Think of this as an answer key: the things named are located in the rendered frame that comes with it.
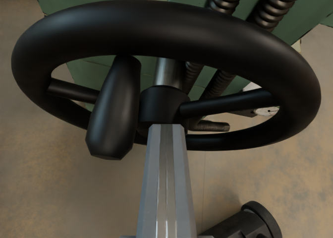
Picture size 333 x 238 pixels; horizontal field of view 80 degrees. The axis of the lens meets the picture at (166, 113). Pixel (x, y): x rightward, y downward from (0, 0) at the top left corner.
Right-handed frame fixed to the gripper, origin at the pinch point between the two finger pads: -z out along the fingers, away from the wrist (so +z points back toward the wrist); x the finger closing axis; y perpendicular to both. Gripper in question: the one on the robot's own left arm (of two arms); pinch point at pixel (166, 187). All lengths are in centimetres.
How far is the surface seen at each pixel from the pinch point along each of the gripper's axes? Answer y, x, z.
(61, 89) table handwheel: -2.6, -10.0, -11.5
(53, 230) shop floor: -83, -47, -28
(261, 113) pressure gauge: -22.2, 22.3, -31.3
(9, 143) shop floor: -60, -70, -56
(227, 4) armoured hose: 4.4, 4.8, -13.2
